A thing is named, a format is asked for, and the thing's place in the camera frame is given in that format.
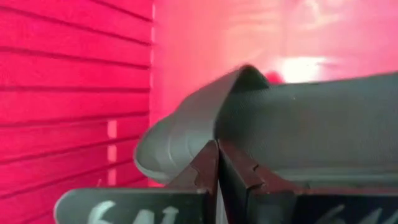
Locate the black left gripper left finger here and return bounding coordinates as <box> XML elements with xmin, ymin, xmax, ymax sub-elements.
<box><xmin>54</xmin><ymin>139</ymin><xmax>220</xmax><ymax>224</ymax></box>

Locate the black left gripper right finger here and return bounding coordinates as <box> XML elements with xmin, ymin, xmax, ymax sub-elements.
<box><xmin>218</xmin><ymin>140</ymin><xmax>398</xmax><ymax>224</ymax></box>

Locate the black foam slide sandal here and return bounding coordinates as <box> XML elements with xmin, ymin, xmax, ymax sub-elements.
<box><xmin>133</xmin><ymin>63</ymin><xmax>398</xmax><ymax>189</ymax></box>

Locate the red plastic bin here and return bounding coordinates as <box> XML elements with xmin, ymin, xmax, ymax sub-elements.
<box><xmin>0</xmin><ymin>0</ymin><xmax>398</xmax><ymax>224</ymax></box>

